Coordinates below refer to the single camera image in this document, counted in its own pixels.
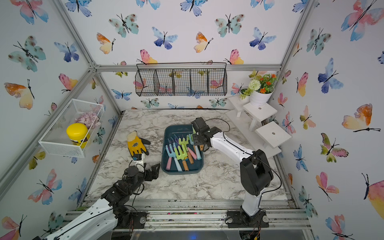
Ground artificial flowers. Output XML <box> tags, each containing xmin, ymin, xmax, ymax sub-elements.
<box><xmin>246</xmin><ymin>71</ymin><xmax>278</xmax><ymax>96</ymax></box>

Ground purple fork pink handle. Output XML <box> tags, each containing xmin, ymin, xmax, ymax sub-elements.
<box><xmin>173</xmin><ymin>134</ymin><xmax>198</xmax><ymax>160</ymax></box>

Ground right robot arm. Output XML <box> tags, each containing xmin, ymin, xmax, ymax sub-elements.
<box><xmin>192</xmin><ymin>118</ymin><xmax>274</xmax><ymax>229</ymax></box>

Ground dark teal storage box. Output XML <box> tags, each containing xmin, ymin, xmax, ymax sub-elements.
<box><xmin>161</xmin><ymin>125</ymin><xmax>204</xmax><ymax>175</ymax></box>

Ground white wire wall basket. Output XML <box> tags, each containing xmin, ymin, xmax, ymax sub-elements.
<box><xmin>39</xmin><ymin>99</ymin><xmax>105</xmax><ymax>158</ymax></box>

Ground green rake wooden handle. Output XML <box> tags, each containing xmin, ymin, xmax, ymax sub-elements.
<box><xmin>192</xmin><ymin>126</ymin><xmax>206</xmax><ymax>151</ymax></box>
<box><xmin>174</xmin><ymin>145</ymin><xmax>189</xmax><ymax>171</ymax></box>

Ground green fork wooden handle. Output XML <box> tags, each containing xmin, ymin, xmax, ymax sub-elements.
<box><xmin>179</xmin><ymin>137</ymin><xmax>194</xmax><ymax>164</ymax></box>

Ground purple rake pink handle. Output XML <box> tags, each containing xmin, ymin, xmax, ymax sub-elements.
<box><xmin>166</xmin><ymin>140</ymin><xmax>177</xmax><ymax>171</ymax></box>

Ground yellow black garden glove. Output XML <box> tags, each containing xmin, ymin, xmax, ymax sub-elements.
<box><xmin>127</xmin><ymin>131</ymin><xmax>151</xmax><ymax>157</ymax></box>

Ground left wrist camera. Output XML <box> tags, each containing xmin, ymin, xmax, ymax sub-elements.
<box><xmin>131</xmin><ymin>154</ymin><xmax>145</xmax><ymax>167</ymax></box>

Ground white stepped wooden shelf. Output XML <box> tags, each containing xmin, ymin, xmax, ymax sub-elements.
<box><xmin>227</xmin><ymin>97</ymin><xmax>292</xmax><ymax>158</ymax></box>

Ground black wire wall basket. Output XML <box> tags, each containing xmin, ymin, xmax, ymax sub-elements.
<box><xmin>134</xmin><ymin>61</ymin><xmax>228</xmax><ymax>99</ymax></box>

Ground yellow lidded jar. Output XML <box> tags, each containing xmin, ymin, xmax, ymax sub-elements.
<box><xmin>66</xmin><ymin>123</ymin><xmax>90</xmax><ymax>149</ymax></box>

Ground white flower pot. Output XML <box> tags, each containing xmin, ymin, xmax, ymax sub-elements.
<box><xmin>250</xmin><ymin>91</ymin><xmax>273</xmax><ymax>107</ymax></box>

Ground blue fork white handle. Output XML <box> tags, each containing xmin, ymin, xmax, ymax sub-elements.
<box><xmin>187</xmin><ymin>134</ymin><xmax>202</xmax><ymax>160</ymax></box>

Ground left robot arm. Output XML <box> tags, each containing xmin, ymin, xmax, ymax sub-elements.
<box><xmin>34</xmin><ymin>164</ymin><xmax>161</xmax><ymax>240</ymax></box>

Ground pink items bag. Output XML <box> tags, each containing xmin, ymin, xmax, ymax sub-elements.
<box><xmin>75</xmin><ymin>112</ymin><xmax>101</xmax><ymax>130</ymax></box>

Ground small white pot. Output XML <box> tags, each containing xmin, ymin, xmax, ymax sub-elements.
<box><xmin>239</xmin><ymin>88</ymin><xmax>250</xmax><ymax>104</ymax></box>

